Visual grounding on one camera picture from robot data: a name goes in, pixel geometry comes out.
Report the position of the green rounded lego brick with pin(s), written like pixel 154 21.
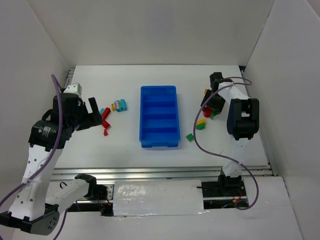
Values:
pixel 200 126

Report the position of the small yellow lego piece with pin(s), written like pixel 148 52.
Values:
pixel 113 107

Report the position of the red sloped lego piece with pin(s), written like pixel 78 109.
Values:
pixel 105 124

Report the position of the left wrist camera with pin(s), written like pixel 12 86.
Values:
pixel 74 88

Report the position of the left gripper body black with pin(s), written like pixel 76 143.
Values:
pixel 88 118

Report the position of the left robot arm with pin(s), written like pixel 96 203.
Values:
pixel 33 211

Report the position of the small green lego brick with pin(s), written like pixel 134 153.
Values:
pixel 190 137

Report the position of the white foil cover panel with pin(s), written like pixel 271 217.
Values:
pixel 157 198

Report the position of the teal printed lego block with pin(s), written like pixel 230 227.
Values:
pixel 120 105

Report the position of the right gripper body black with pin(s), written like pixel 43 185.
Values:
pixel 213 104

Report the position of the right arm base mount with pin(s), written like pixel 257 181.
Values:
pixel 218 195

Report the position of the red flower lego brick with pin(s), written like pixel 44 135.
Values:
pixel 207 112

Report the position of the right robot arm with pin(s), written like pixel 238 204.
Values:
pixel 242 124

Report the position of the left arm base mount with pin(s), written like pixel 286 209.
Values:
pixel 96 200

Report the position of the aluminium frame rail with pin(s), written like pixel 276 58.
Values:
pixel 161 173

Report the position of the blue divided plastic tray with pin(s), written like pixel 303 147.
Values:
pixel 159 124

